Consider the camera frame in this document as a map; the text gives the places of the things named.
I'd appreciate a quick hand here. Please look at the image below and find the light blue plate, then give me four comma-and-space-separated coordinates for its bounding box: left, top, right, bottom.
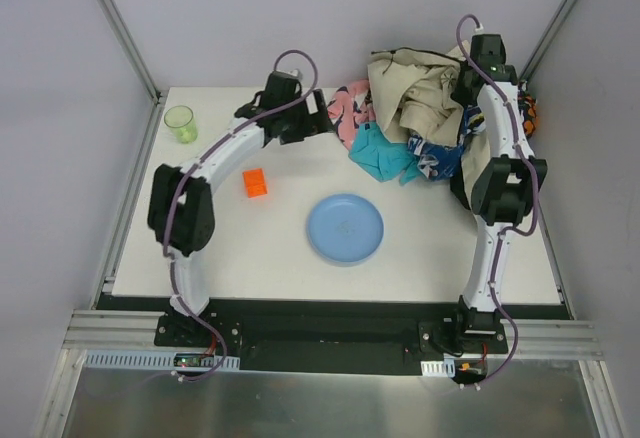
306, 193, 384, 266

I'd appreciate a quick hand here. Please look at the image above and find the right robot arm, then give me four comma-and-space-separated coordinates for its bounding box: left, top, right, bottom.
449, 33, 547, 356

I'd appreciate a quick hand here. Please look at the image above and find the green translucent cup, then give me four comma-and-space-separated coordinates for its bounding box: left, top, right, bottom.
164, 105, 198, 144

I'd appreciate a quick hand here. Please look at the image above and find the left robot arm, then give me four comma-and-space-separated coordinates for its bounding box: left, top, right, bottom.
147, 71, 332, 343

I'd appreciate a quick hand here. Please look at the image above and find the teal cloth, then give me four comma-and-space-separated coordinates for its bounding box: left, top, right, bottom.
349, 122, 421, 186

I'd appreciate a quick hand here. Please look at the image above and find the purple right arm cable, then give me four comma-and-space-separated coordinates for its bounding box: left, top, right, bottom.
457, 14, 541, 392

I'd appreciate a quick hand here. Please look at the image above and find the orange black patterned cloth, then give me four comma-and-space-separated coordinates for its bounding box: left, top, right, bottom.
518, 81, 539, 139

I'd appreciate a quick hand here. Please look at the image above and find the aluminium frame rail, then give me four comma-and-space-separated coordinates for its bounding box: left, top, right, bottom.
74, 0, 166, 104

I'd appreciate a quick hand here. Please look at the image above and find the orange toy cube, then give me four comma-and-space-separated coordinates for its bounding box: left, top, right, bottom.
242, 168, 268, 198

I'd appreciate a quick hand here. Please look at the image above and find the blue patterned cloth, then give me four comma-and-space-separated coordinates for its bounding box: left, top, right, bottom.
408, 106, 486, 181

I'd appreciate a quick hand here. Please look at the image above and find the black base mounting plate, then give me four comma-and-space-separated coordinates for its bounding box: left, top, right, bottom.
94, 296, 509, 374

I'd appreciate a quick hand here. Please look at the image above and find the beige zippered cloth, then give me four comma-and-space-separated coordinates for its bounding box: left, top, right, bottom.
367, 47, 484, 209

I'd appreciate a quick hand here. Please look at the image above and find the pink patterned cloth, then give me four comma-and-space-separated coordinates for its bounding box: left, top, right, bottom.
327, 79, 376, 150

